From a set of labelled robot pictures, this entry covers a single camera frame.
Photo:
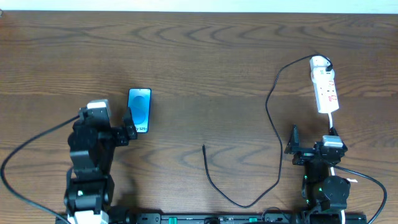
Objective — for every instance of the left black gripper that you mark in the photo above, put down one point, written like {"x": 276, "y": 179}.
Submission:
{"x": 112, "y": 135}

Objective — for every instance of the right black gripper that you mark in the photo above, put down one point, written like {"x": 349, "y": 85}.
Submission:
{"x": 306, "y": 150}

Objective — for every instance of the blue Galaxy smartphone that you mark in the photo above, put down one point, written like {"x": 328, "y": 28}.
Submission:
{"x": 139, "y": 100}

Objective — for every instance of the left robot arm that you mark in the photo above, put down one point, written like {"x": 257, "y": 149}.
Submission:
{"x": 90, "y": 186}

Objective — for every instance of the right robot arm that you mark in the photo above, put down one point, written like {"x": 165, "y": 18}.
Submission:
{"x": 325, "y": 193}

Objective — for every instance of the white power strip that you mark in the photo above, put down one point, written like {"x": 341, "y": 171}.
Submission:
{"x": 322, "y": 76}

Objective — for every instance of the small white paper scrap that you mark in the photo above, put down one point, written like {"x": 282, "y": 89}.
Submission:
{"x": 352, "y": 180}

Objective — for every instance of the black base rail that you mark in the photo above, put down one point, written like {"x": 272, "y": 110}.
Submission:
{"x": 248, "y": 218}

